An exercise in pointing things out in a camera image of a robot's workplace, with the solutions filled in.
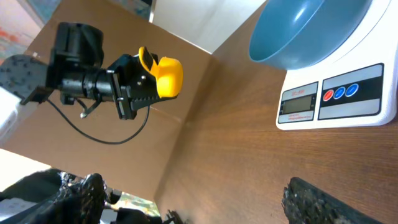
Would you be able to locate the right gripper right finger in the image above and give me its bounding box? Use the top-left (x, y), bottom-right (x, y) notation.
top-left (282, 177), bottom-right (381, 224)

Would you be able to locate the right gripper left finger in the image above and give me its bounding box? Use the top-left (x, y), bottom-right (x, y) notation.
top-left (1, 169), bottom-right (106, 224)

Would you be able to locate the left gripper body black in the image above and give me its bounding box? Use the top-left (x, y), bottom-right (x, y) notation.
top-left (107, 54), bottom-right (138, 120)

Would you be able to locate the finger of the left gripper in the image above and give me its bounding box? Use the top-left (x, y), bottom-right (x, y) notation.
top-left (130, 95), bottom-right (177, 111)
top-left (135, 51), bottom-right (159, 81)

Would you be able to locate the yellow measuring scoop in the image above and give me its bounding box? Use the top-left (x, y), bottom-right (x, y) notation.
top-left (139, 47), bottom-right (183, 97)

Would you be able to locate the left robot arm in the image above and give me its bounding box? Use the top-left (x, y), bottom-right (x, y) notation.
top-left (1, 22), bottom-right (183, 120)

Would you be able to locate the white digital kitchen scale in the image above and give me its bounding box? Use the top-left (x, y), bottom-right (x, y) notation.
top-left (275, 0), bottom-right (397, 130)

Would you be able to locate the blue plastic bowl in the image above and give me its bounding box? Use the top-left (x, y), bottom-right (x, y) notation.
top-left (249, 0), bottom-right (371, 70)

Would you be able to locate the brown cardboard box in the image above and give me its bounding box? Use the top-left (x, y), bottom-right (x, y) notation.
top-left (3, 0), bottom-right (213, 200)

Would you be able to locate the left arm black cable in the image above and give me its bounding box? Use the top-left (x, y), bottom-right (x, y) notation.
top-left (46, 98), bottom-right (151, 146)

